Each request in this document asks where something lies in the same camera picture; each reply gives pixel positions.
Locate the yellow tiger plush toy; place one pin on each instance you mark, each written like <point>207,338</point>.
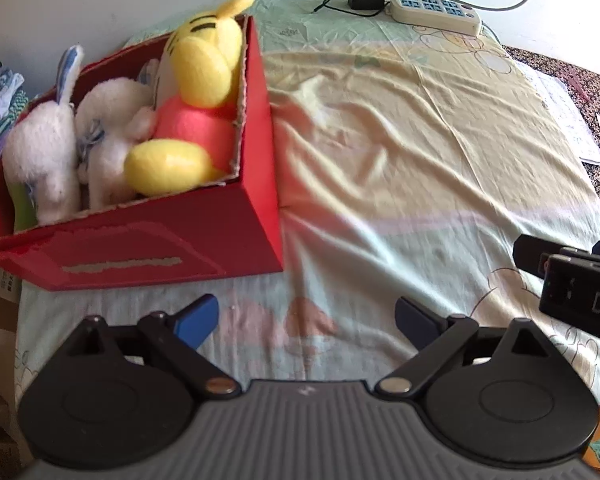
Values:
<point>200,75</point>

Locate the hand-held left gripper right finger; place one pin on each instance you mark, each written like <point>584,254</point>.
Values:
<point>416,321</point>

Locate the pile of folded clothes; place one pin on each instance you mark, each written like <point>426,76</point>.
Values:
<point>0,105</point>

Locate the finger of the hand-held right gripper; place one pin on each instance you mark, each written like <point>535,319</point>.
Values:
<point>532,255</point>

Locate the red cardboard box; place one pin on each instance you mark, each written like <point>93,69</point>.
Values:
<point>145,255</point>

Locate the cream power strip blue sockets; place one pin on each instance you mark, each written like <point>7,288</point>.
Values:
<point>432,15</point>

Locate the green plush toy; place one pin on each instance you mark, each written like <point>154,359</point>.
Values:
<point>22,205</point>

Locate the white plush bunny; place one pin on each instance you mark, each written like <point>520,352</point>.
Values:
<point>42,155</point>

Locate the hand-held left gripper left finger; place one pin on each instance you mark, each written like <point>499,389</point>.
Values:
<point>197,317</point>

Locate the white paper sheet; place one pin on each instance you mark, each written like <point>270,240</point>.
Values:
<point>565,120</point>

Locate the white plush bunny plaid bow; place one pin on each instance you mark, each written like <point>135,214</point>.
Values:
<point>110,110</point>

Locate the brown patterned blanket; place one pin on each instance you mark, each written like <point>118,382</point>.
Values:
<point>595,95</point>

